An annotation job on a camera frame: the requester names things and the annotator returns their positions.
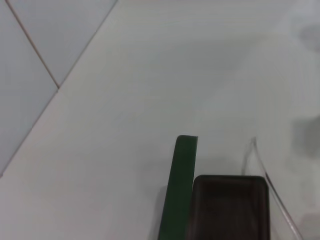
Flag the green glasses case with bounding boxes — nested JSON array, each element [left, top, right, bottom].
[[157, 134, 272, 240]]

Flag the clear white glasses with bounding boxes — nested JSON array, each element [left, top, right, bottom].
[[240, 136, 305, 240]]

